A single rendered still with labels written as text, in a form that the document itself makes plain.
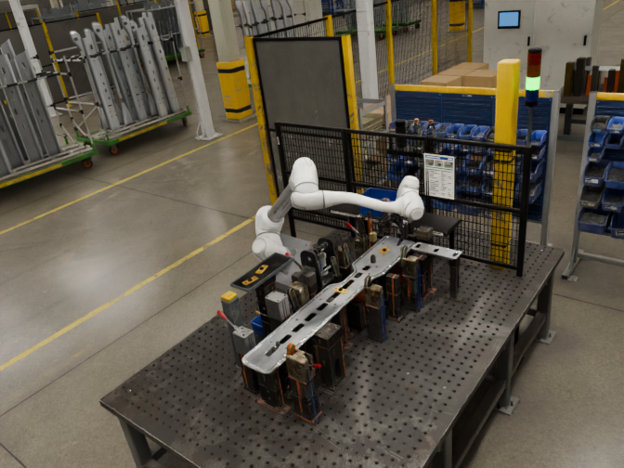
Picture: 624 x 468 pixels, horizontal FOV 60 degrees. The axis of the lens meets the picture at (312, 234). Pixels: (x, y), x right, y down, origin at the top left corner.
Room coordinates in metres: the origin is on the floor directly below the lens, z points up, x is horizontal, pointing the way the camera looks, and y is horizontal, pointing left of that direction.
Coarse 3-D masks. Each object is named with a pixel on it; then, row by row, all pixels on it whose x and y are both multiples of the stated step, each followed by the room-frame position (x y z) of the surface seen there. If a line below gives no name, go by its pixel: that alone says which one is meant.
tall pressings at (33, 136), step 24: (0, 48) 8.66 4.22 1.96; (0, 72) 8.37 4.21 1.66; (24, 72) 8.62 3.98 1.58; (0, 96) 8.52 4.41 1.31; (24, 96) 8.76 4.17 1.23; (0, 120) 8.18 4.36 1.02; (24, 120) 8.41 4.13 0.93; (48, 120) 8.63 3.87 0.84; (0, 144) 7.80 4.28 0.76; (24, 144) 8.30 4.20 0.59; (48, 144) 8.56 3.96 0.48; (0, 168) 7.76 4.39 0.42
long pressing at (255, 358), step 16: (384, 240) 2.98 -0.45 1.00; (368, 256) 2.81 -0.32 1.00; (384, 256) 2.79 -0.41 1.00; (368, 272) 2.64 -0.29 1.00; (384, 272) 2.62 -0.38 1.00; (352, 288) 2.49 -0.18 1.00; (320, 304) 2.38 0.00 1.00; (336, 304) 2.36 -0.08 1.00; (288, 320) 2.27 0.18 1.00; (304, 320) 2.25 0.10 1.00; (320, 320) 2.24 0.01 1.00; (272, 336) 2.16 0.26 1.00; (304, 336) 2.13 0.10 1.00; (256, 352) 2.05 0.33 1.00; (256, 368) 1.94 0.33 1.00; (272, 368) 1.93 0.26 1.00
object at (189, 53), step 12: (180, 0) 9.41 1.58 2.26; (180, 12) 9.44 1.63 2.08; (180, 24) 9.48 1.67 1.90; (192, 24) 9.52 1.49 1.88; (192, 36) 9.48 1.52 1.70; (180, 48) 9.42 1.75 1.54; (192, 48) 9.44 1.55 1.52; (192, 60) 9.41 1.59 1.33; (192, 72) 9.45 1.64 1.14; (192, 84) 9.47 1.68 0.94; (204, 84) 9.51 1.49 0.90; (204, 96) 9.48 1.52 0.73; (204, 108) 9.44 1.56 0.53; (204, 120) 9.41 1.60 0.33; (204, 132) 9.45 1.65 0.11
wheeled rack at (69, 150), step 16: (32, 80) 8.47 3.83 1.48; (80, 112) 8.62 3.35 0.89; (64, 128) 9.20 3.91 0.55; (64, 144) 9.22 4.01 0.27; (80, 144) 8.84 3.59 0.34; (48, 160) 8.35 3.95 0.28; (64, 160) 8.26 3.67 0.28; (80, 160) 8.37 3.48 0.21; (16, 176) 7.72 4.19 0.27; (32, 176) 7.82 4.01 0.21
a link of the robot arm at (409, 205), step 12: (324, 192) 2.76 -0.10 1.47; (336, 192) 2.77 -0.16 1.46; (348, 192) 2.78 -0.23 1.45; (408, 192) 2.69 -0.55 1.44; (324, 204) 2.73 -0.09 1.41; (336, 204) 2.76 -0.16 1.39; (360, 204) 2.70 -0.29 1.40; (372, 204) 2.66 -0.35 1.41; (384, 204) 2.63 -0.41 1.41; (396, 204) 2.62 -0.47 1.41; (408, 204) 2.59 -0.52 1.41; (420, 204) 2.57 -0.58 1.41; (408, 216) 2.56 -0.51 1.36; (420, 216) 2.55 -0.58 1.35
